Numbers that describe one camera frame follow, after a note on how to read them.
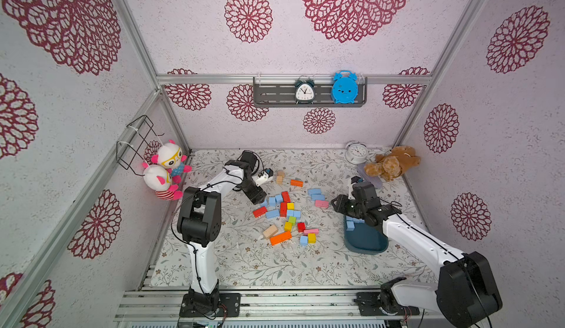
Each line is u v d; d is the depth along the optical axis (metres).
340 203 0.76
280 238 0.89
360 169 1.09
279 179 1.06
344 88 0.90
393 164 0.95
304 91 0.90
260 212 0.97
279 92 0.94
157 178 0.83
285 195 1.01
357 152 1.16
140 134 0.80
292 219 0.92
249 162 0.79
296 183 1.07
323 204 0.98
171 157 0.93
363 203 0.65
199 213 0.58
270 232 0.90
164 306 0.75
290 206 0.97
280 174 1.09
